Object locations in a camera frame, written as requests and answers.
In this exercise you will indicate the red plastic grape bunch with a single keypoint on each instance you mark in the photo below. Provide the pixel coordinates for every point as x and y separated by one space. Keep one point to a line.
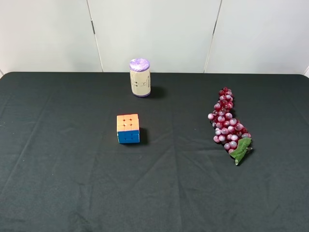
229 132

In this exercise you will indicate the multicoloured puzzle cube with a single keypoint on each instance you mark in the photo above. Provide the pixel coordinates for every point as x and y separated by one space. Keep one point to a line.
128 129

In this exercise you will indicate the purple-capped beige cylinder roll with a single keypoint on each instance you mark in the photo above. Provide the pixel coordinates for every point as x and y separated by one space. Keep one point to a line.
140 77

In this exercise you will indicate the black tablecloth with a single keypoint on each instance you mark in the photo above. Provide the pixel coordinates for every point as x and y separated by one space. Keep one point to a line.
62 168

